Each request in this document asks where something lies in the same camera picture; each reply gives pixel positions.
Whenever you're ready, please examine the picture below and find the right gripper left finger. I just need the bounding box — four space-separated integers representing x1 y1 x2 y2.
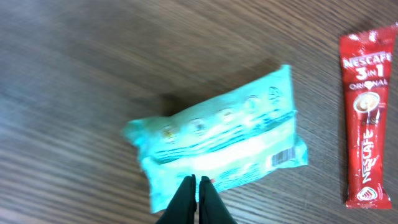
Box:
156 175 197 224

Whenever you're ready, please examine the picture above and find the red Nescafe stick sachet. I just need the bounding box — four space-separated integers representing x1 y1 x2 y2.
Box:
340 24 397 209

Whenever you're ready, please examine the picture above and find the mint green pack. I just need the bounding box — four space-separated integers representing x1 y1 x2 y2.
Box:
123 65 308 213

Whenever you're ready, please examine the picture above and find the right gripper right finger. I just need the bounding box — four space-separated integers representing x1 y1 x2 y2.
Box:
199 176 236 224

